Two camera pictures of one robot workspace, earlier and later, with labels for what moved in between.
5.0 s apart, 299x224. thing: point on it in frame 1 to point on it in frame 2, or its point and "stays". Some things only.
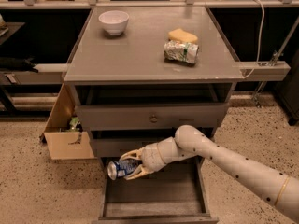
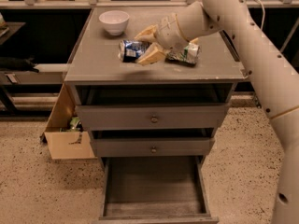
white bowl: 115,21 stays
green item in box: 73,123 stays
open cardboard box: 64,144 stays
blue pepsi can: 116,169 to 129,50
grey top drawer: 209,116 stays
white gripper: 150,158 to 168,32
